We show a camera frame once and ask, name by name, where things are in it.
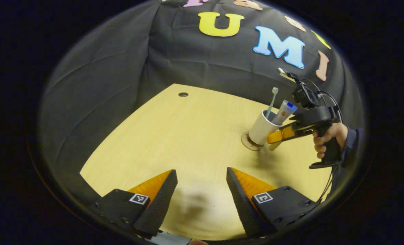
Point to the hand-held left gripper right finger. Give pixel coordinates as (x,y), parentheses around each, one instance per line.
(242,207)

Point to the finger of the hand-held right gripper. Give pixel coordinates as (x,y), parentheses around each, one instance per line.
(275,146)
(280,134)

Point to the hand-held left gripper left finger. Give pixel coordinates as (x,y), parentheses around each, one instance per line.
(157,207)

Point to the white cup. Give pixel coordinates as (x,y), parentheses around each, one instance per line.
(261,131)

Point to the white toothpaste tube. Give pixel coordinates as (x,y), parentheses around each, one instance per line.
(283,112)

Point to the round brown coaster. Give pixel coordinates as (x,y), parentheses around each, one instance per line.
(246,143)

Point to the white toothbrush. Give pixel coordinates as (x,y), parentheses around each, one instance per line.
(275,90)

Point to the wooden desktop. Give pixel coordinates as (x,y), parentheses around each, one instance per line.
(188,136)

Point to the black backdrop cloth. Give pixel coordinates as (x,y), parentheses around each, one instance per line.
(103,85)

